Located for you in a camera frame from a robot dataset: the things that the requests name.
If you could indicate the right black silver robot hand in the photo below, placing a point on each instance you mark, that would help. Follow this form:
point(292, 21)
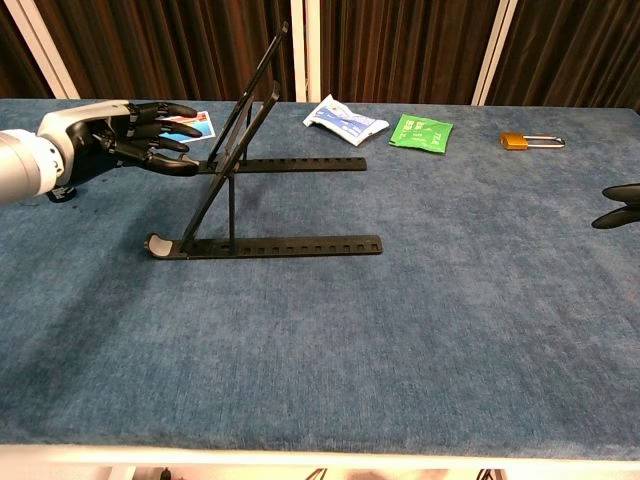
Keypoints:
point(631, 192)

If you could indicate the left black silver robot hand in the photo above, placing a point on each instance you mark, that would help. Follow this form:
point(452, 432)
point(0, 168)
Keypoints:
point(85, 135)

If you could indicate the black folding laptop stand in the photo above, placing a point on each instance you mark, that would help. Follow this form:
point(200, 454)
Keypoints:
point(280, 247)

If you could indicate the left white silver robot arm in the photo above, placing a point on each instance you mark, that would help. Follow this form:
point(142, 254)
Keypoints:
point(20, 165)

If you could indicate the small black labelled cylinder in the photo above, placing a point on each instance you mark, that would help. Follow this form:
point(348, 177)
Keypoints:
point(62, 194)

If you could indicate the dark brown curtain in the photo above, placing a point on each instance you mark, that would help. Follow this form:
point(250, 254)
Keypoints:
point(15, 65)
point(575, 50)
point(165, 50)
point(400, 50)

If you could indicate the blue red picture card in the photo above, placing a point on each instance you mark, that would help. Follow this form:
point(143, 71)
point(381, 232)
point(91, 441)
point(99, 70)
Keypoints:
point(202, 125)

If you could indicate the brass padlock long shackle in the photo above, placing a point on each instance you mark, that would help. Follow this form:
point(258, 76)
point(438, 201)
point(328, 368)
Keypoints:
point(515, 141)

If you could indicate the green sachet packet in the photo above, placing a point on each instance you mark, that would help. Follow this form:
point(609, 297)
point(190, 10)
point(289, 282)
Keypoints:
point(422, 132)

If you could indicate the white blue plastic packet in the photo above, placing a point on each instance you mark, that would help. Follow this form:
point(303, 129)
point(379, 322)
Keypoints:
point(345, 122)

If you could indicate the blue velvet table cover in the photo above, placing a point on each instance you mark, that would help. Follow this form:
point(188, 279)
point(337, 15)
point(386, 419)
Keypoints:
point(350, 350)

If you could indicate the white frame post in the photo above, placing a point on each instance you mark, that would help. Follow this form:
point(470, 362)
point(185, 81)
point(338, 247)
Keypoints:
point(45, 50)
point(305, 50)
point(495, 50)

